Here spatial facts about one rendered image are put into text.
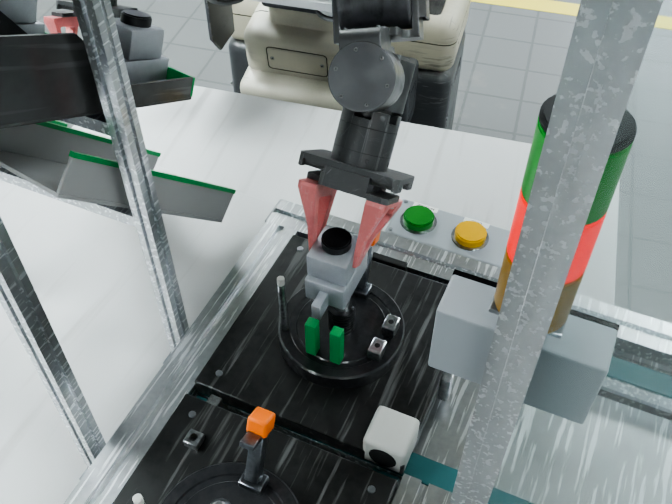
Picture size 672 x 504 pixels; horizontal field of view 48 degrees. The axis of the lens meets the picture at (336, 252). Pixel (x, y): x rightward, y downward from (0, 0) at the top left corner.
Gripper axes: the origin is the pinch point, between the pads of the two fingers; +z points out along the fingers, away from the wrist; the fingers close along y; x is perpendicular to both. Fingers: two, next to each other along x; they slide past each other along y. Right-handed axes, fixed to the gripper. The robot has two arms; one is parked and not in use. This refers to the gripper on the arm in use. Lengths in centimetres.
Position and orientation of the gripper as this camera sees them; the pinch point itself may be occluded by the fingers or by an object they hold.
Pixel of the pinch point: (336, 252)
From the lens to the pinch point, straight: 75.0
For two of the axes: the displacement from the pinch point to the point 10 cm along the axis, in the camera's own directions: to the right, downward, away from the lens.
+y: 9.1, 3.1, -2.7
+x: 3.3, -1.5, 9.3
